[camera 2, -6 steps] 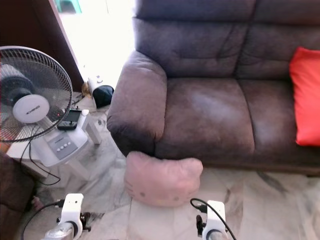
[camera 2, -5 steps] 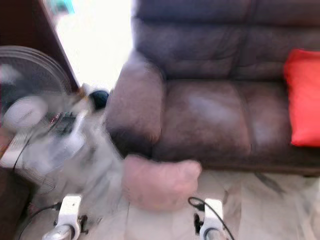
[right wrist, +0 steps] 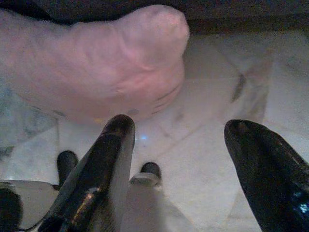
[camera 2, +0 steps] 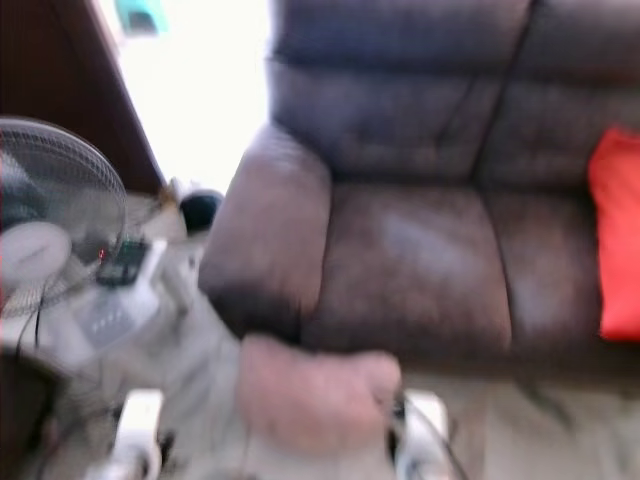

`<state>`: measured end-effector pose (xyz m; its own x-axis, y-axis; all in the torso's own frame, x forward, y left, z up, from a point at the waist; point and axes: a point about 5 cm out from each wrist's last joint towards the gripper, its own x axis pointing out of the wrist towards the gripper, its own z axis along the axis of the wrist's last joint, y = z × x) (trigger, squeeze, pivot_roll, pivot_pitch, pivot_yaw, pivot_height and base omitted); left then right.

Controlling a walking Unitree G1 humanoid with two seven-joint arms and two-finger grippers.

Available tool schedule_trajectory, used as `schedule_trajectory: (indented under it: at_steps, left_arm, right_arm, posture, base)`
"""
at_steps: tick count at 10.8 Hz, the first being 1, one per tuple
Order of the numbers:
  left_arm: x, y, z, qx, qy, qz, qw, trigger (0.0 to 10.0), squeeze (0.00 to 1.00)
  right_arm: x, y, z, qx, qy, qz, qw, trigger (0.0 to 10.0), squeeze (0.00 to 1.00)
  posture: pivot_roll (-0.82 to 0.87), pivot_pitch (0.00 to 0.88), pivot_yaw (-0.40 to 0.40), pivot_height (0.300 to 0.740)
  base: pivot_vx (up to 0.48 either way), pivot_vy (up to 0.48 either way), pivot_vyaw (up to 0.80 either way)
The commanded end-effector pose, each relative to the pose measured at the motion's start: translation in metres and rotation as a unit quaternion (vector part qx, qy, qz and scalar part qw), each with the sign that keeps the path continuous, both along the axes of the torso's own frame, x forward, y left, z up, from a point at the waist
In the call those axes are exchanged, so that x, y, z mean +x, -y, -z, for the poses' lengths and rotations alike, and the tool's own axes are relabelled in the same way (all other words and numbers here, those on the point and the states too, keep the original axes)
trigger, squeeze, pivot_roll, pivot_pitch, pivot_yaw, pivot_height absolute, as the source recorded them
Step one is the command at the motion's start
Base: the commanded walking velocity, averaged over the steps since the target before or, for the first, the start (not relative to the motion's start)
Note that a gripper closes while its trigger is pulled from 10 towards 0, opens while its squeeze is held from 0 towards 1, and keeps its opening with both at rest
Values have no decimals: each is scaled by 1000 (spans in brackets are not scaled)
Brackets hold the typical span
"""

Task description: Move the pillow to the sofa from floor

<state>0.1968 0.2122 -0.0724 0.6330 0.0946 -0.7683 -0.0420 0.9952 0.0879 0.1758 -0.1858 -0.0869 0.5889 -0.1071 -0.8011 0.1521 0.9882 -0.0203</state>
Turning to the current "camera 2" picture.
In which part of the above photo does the red fabric pillow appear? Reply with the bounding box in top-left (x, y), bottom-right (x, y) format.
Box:
top-left (588, 125), bottom-right (640, 343)

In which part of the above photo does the brown fabric sofa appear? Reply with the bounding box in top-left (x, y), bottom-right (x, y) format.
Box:
top-left (0, 350), bottom-right (51, 480)
top-left (198, 0), bottom-right (640, 371)

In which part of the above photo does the white table fan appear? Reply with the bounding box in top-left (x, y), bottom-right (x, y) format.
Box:
top-left (0, 117), bottom-right (161, 366)

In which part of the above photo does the small black electronic device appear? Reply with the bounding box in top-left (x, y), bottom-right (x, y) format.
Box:
top-left (98, 238), bottom-right (151, 289)

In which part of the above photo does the small white side table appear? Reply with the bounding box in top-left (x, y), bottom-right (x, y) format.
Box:
top-left (0, 240), bottom-right (196, 371)

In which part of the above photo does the dark brown wooden door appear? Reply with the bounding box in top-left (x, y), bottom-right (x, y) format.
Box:
top-left (0, 0), bottom-right (166, 196)

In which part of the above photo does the black round object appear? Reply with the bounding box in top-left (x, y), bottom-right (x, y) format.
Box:
top-left (178, 190), bottom-right (223, 233)

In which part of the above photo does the teal plastic stool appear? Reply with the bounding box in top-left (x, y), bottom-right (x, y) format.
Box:
top-left (115, 0), bottom-right (169, 37)

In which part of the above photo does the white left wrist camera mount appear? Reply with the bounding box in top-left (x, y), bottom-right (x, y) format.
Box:
top-left (110, 390), bottom-right (166, 480)

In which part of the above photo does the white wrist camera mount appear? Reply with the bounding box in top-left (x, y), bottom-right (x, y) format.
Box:
top-left (110, 390), bottom-right (166, 480)
top-left (400, 390), bottom-right (451, 480)

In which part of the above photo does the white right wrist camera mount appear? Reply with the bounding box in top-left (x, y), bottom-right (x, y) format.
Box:
top-left (400, 390), bottom-right (451, 480)

